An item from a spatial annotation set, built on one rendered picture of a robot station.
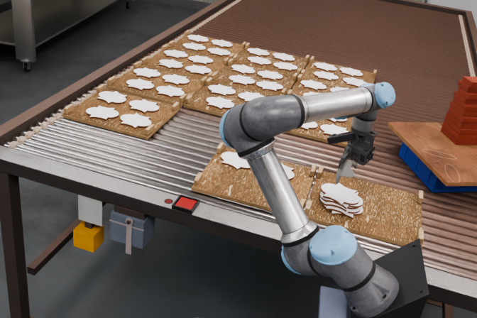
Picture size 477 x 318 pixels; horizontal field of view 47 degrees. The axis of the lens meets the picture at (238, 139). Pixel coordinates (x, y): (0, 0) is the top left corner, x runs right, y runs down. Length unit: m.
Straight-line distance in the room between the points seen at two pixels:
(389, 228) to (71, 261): 1.78
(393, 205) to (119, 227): 1.02
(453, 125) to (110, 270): 1.85
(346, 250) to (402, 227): 0.58
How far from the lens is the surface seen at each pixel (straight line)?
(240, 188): 2.03
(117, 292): 2.93
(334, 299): 1.75
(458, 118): 2.49
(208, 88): 2.82
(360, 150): 1.89
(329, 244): 1.48
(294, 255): 1.59
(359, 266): 1.50
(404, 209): 2.13
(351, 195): 2.04
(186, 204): 1.92
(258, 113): 1.42
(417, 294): 1.53
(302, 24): 4.32
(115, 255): 3.14
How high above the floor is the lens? 2.03
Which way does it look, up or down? 28 degrees down
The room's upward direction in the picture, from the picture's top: 8 degrees clockwise
